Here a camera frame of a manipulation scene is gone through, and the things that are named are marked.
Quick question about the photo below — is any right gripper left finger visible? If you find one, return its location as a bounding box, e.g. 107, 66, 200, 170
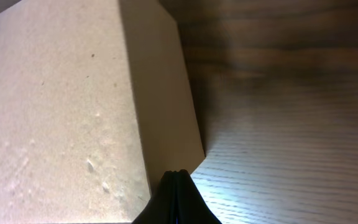
132, 171, 177, 224

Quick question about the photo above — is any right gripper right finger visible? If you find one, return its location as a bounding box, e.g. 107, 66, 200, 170
176, 169, 221, 224

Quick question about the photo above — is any cardboard box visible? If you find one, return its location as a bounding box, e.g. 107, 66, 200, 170
0, 0, 204, 223

